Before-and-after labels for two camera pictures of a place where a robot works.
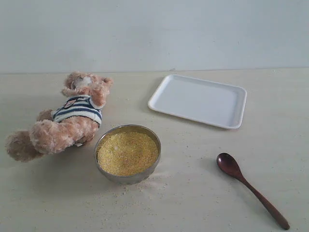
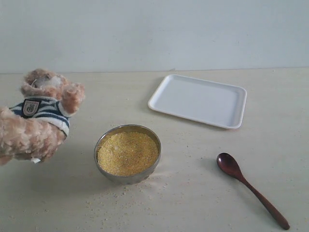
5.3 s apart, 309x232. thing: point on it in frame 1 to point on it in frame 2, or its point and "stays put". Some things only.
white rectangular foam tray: x=200 y=101 stays put
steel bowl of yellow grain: x=127 y=154 stays put
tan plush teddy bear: x=74 y=122 to x=33 y=128
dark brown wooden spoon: x=229 y=165 stays put
